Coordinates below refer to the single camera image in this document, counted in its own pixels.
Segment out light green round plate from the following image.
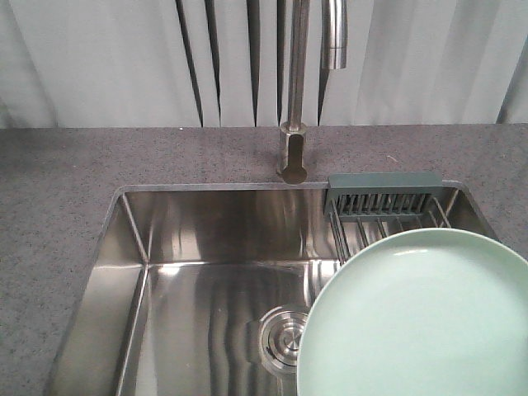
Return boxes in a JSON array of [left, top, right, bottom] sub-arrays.
[[296, 229, 527, 395]]

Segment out grey-green sink dish rack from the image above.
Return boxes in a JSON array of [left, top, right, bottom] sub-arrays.
[[323, 172, 451, 265]]

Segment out stainless steel faucet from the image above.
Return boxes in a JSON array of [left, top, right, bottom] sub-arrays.
[[278, 0, 348, 185]]

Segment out stainless steel sink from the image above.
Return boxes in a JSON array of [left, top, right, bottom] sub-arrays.
[[45, 181, 494, 395]]

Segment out steel sink drain strainer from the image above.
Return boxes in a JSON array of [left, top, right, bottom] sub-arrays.
[[257, 304, 309, 379]]

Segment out white pleated curtain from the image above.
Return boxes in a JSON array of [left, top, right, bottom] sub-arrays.
[[1, 1, 527, 129]]

